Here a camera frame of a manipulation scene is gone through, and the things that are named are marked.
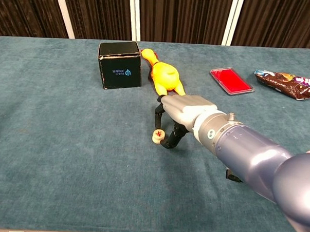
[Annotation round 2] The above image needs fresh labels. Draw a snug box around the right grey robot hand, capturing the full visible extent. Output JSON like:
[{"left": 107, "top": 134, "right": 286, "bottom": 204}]
[{"left": 153, "top": 93, "right": 221, "bottom": 152}]

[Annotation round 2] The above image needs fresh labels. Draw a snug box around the yellow rubber chicken toy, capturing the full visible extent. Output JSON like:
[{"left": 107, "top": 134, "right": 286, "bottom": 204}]
[{"left": 138, "top": 48, "right": 188, "bottom": 99}]

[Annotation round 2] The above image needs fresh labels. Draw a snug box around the red ink pad case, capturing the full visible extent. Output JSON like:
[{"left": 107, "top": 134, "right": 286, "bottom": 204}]
[{"left": 208, "top": 66, "right": 257, "bottom": 97}]

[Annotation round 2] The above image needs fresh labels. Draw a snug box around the black cardboard box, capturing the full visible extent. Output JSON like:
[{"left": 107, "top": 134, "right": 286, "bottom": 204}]
[{"left": 96, "top": 40, "right": 144, "bottom": 92}]

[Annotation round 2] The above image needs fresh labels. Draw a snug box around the dark fabric partition panel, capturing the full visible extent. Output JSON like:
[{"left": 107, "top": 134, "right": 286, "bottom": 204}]
[
  {"left": 229, "top": 0, "right": 310, "bottom": 53},
  {"left": 60, "top": 0, "right": 136, "bottom": 42},
  {"left": 0, "top": 0, "right": 70, "bottom": 40},
  {"left": 136, "top": 0, "right": 235, "bottom": 46}
]

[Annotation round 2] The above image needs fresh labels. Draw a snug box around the brown snack bag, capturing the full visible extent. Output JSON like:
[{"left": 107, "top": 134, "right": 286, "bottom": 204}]
[{"left": 252, "top": 69, "right": 310, "bottom": 101}]

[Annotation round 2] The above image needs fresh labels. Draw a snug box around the blue carpet table mat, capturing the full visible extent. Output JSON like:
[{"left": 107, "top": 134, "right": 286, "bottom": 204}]
[{"left": 0, "top": 34, "right": 310, "bottom": 232}]

